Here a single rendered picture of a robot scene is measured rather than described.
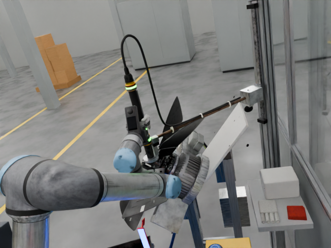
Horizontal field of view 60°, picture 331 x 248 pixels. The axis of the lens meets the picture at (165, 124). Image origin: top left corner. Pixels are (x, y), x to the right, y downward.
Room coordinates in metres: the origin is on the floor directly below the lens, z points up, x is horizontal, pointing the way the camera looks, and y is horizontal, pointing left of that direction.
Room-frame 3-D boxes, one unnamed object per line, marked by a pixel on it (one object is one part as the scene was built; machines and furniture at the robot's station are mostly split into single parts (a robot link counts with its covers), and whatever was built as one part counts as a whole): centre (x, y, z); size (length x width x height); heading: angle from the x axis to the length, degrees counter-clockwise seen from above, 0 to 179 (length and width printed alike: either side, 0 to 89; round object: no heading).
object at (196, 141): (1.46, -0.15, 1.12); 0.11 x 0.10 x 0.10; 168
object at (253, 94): (1.38, -0.48, 1.35); 0.10 x 0.07 x 0.08; 113
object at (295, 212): (1.01, -0.50, 0.87); 0.08 x 0.08 x 0.02; 68
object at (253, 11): (1.40, -0.53, 1.48); 0.05 x 0.03 x 0.62; 23
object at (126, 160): (0.87, 0.16, 1.44); 0.11 x 0.08 x 0.09; 168
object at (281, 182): (1.20, -0.51, 0.91); 0.17 x 0.16 x 0.11; 78
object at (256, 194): (1.13, -0.46, 0.84); 0.36 x 0.24 x 0.03; 168
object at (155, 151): (1.14, 0.09, 1.31); 0.09 x 0.07 x 0.10; 113
